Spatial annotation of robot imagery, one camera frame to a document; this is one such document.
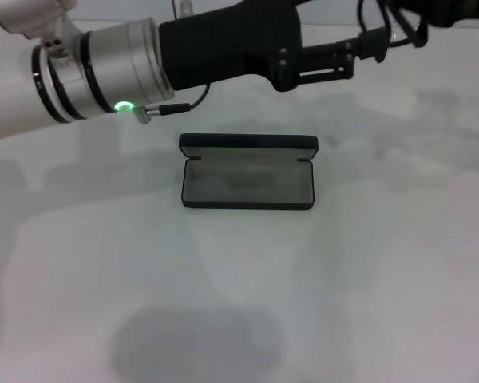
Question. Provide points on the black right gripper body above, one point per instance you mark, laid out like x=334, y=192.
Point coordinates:
x=463, y=12

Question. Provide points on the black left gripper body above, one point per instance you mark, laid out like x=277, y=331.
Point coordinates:
x=231, y=48

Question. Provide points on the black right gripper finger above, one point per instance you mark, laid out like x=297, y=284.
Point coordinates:
x=375, y=42

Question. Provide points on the black thin-frame glasses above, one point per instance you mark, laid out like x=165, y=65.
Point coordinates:
x=419, y=43

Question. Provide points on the black glasses case grey lining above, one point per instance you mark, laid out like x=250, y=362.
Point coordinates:
x=243, y=140

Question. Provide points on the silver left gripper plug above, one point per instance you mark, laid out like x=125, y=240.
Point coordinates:
x=185, y=8

